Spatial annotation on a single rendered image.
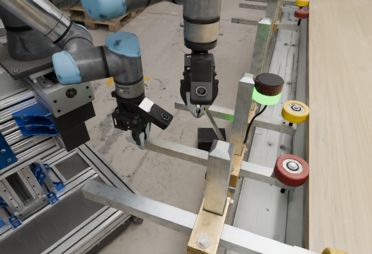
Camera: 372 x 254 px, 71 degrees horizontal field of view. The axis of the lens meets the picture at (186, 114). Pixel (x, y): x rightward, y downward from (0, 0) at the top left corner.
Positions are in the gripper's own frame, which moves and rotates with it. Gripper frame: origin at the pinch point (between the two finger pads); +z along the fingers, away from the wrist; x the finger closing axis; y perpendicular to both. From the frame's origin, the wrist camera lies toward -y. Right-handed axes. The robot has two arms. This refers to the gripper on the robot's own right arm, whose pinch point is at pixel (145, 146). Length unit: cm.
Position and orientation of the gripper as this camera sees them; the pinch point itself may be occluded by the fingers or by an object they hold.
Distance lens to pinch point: 82.8
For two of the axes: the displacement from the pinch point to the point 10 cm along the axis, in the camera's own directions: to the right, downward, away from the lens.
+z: 0.0, 7.7, 6.3
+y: -9.4, -2.2, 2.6
